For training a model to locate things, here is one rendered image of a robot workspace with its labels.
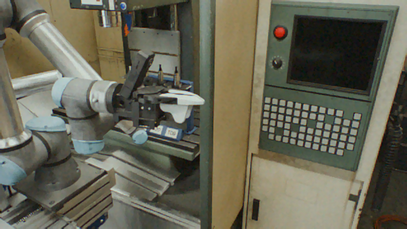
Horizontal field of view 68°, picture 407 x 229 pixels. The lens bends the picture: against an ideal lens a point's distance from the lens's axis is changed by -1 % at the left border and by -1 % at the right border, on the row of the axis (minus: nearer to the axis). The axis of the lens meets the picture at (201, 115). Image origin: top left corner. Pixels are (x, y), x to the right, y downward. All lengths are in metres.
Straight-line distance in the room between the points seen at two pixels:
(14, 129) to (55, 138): 0.15
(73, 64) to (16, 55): 2.05
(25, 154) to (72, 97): 0.30
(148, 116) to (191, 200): 1.05
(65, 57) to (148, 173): 1.13
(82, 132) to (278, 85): 0.89
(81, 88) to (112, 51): 2.62
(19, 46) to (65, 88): 2.20
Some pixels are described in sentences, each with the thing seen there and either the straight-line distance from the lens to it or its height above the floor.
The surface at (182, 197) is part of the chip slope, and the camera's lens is 1.70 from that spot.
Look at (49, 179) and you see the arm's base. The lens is 1.15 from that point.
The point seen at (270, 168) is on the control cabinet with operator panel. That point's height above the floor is 0.90.
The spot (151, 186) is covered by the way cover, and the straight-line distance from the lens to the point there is 1.82.
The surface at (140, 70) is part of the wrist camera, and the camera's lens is 0.66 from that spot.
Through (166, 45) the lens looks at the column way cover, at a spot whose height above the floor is 1.31.
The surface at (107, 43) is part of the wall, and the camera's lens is 3.39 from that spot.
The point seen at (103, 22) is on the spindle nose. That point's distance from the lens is 2.09.
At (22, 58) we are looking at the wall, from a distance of 2.98.
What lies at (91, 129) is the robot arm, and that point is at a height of 1.48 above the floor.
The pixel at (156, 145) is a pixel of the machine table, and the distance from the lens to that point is 1.91.
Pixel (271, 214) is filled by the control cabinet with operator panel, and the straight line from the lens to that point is 1.83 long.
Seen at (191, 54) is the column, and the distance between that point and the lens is 2.39.
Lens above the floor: 1.83
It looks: 25 degrees down
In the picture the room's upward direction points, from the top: straight up
